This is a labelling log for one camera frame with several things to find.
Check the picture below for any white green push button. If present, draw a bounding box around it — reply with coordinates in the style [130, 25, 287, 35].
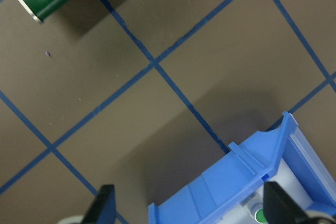
[239, 191, 269, 224]

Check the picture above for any blue plastic open-front bin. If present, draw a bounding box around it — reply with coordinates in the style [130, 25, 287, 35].
[148, 112, 336, 224]

